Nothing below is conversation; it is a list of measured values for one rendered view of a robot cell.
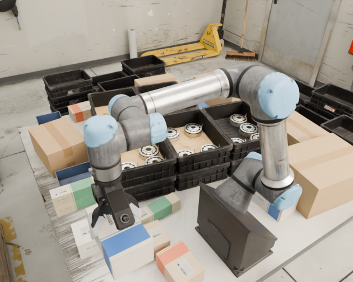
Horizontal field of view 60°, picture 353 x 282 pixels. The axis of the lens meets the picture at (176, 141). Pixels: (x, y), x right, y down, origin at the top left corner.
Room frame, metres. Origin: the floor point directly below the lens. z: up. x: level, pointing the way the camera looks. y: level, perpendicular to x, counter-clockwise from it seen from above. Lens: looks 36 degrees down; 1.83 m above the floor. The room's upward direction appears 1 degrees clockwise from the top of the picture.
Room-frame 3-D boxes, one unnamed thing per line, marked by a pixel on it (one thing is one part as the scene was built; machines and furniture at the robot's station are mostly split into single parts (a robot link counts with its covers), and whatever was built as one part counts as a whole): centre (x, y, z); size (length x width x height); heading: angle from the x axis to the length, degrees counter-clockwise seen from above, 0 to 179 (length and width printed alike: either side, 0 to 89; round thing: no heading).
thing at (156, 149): (1.25, 0.14, 0.86); 0.10 x 0.10 x 0.01
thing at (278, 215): (1.04, -0.47, 0.75); 0.20 x 0.12 x 0.09; 37
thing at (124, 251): (0.55, 0.16, 1.09); 0.20 x 0.12 x 0.09; 33
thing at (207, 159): (1.33, -0.07, 0.87); 0.40 x 0.30 x 0.11; 22
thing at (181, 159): (1.33, -0.07, 0.92); 0.40 x 0.30 x 0.02; 22
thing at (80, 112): (1.82, 0.65, 0.74); 0.16 x 0.12 x 0.07; 124
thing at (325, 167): (1.17, -0.74, 0.80); 0.40 x 0.30 x 0.20; 115
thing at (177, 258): (0.67, -0.02, 0.74); 0.16 x 0.12 x 0.07; 35
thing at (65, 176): (1.15, 0.50, 0.74); 0.20 x 0.15 x 0.07; 119
